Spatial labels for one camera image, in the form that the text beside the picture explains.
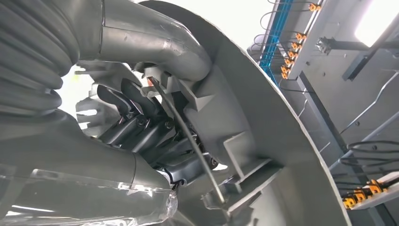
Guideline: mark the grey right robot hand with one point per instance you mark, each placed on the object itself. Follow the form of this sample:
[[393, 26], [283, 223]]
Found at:
[[78, 162]]

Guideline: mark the orange clip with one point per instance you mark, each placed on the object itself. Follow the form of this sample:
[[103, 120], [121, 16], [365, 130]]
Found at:
[[285, 69], [349, 203], [314, 7], [296, 46], [291, 54], [360, 196], [288, 62], [301, 36], [376, 187], [284, 75]]

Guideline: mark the blue ceiling tray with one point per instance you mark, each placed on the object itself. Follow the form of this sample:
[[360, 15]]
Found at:
[[276, 40]]

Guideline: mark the dark ceiling beam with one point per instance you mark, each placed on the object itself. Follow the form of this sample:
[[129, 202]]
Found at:
[[324, 118]]

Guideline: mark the bright ceiling light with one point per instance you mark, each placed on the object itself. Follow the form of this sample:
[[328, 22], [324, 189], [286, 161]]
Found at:
[[377, 21]]

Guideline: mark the white ceiling rail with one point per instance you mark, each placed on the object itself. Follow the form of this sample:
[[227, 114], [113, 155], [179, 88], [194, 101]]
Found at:
[[313, 31], [389, 191]]

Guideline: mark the dark ceiling bracket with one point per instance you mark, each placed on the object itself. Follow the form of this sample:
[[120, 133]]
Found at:
[[343, 45]]

